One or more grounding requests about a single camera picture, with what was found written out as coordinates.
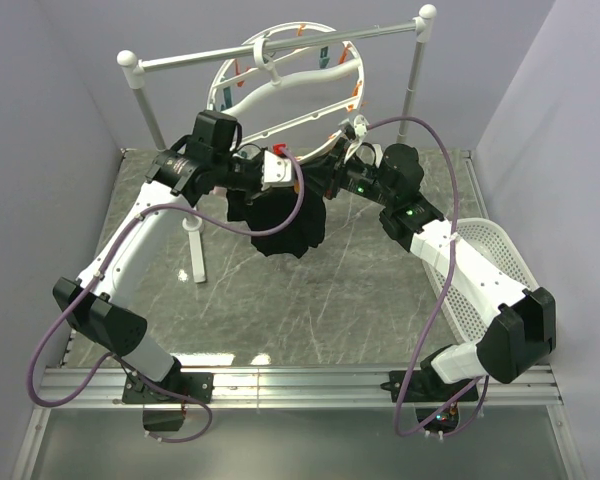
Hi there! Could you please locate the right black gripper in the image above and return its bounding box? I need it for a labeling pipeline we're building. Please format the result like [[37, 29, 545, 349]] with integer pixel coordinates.
[[293, 139, 395, 208]]

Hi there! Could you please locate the black underwear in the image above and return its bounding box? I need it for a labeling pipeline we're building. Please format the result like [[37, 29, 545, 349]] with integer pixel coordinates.
[[224, 164, 327, 260]]

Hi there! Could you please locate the white round clip hanger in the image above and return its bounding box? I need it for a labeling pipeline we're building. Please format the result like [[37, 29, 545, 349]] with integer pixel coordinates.
[[206, 40, 365, 163]]

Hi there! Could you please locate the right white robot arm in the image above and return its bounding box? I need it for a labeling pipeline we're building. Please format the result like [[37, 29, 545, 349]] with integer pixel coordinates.
[[302, 140, 556, 402]]

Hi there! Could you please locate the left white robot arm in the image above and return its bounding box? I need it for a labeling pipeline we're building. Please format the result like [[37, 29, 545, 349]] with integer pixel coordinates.
[[53, 110, 304, 402]]

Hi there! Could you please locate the pink underwear on hanger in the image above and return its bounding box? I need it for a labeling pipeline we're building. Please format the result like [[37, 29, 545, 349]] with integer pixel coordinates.
[[212, 187, 227, 197]]

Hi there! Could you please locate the white perforated plastic basket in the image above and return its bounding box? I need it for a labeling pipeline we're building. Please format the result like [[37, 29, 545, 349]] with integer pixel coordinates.
[[442, 218, 539, 343]]

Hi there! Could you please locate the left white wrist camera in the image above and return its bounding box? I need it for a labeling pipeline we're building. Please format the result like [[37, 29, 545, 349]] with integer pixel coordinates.
[[261, 149, 296, 191]]

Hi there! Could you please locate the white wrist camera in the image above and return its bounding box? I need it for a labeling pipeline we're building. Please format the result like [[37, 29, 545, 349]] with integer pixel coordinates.
[[261, 149, 296, 191], [339, 114, 370, 162]]

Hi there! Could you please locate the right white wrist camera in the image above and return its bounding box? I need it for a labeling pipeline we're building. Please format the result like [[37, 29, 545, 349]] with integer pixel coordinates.
[[339, 114, 370, 162]]

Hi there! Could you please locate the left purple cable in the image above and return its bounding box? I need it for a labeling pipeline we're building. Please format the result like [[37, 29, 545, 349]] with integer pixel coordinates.
[[28, 149, 306, 444]]

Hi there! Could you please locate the white drying rack frame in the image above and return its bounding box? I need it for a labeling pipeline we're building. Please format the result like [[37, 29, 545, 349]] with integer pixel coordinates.
[[116, 3, 438, 285]]

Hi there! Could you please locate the aluminium mounting rail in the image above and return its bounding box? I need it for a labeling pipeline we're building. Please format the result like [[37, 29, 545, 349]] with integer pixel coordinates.
[[38, 364, 563, 410]]

